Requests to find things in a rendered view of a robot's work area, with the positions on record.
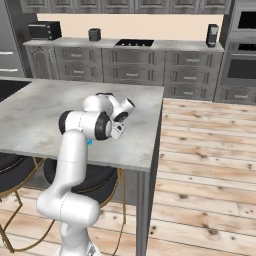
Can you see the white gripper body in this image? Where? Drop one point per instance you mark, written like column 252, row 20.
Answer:
column 117, row 134

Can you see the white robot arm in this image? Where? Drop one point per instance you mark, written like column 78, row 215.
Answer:
column 71, row 156

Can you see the grey marble kitchen island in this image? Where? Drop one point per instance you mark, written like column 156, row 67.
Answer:
column 140, row 110

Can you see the black stool with gold legs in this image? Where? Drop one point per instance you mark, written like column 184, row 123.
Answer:
column 11, row 170
column 96, row 181

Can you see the grey base cupboards run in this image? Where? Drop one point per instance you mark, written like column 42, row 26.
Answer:
column 133, row 68

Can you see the black hob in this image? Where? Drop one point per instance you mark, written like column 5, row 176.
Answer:
column 134, row 43

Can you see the black knife block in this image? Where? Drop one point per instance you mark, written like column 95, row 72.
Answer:
column 94, row 34

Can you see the black sink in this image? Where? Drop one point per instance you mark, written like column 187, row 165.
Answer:
column 10, row 88

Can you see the black toaster oven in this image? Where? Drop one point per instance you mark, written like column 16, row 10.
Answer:
column 44, row 30

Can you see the black coffee machine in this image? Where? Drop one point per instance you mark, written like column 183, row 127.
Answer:
column 212, row 35

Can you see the grey fridge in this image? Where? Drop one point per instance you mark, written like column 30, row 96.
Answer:
column 10, row 40

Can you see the grey built-in microwave oven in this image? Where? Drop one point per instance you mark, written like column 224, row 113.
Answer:
column 246, row 20

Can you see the grey wall cupboards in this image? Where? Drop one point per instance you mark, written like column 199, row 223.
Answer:
column 126, row 6

